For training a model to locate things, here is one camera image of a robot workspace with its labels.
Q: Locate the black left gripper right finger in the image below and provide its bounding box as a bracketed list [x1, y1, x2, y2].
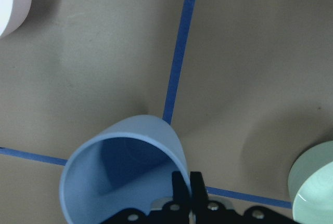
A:
[190, 172, 208, 223]

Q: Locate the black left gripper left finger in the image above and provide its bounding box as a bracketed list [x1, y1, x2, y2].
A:
[171, 172, 190, 223]

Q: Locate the blue plastic cup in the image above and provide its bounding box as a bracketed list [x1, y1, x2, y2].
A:
[59, 115, 190, 223]

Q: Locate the green bowl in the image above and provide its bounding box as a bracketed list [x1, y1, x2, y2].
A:
[288, 141, 332, 223]

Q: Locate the pink bowl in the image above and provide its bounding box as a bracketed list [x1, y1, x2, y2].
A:
[1, 0, 32, 38]

